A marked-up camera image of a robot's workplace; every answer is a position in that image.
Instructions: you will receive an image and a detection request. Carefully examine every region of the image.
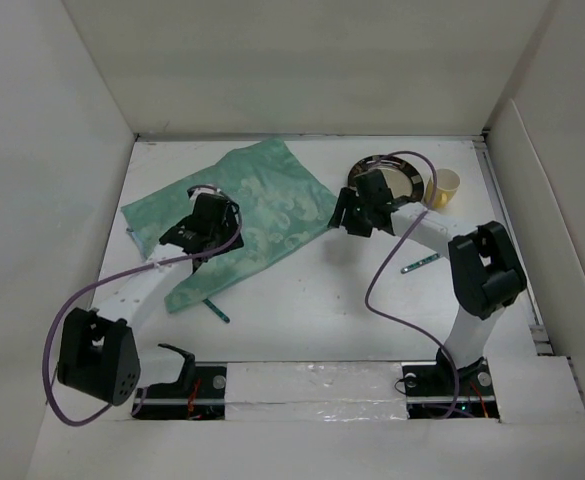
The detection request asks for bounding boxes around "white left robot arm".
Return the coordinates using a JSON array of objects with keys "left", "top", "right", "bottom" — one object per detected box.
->
[{"left": 57, "top": 187, "right": 243, "bottom": 406}]

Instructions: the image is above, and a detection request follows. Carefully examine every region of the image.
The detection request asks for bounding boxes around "yellow mug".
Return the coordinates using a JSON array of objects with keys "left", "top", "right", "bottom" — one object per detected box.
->
[{"left": 423, "top": 168, "right": 461, "bottom": 210}]

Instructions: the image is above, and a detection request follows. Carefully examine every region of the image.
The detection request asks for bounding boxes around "dark rimmed dinner plate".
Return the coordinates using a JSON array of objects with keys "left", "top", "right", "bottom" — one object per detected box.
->
[{"left": 347, "top": 155, "right": 425, "bottom": 202}]

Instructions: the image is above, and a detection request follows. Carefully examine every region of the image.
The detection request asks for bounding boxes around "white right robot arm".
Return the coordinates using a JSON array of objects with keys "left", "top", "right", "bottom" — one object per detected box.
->
[{"left": 328, "top": 169, "right": 527, "bottom": 394}]

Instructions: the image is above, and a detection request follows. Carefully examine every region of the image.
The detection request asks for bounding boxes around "fork with green handle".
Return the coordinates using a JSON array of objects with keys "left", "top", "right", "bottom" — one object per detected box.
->
[{"left": 400, "top": 253, "right": 440, "bottom": 274}]

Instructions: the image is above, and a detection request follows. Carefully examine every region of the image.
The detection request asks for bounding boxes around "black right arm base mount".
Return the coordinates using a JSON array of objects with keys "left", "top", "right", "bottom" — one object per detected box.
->
[{"left": 394, "top": 354, "right": 500, "bottom": 420}]

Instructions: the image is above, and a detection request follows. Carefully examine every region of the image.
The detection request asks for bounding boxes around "green patterned cloth placemat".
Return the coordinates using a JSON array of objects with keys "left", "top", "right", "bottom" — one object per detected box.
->
[{"left": 122, "top": 139, "right": 336, "bottom": 313}]

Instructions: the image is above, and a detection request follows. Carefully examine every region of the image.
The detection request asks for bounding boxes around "knife with green handle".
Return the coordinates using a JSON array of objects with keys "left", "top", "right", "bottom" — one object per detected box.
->
[{"left": 203, "top": 299, "right": 231, "bottom": 324}]

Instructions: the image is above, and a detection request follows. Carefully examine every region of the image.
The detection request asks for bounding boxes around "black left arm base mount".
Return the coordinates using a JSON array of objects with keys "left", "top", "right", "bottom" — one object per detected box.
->
[{"left": 131, "top": 363, "right": 227, "bottom": 421}]

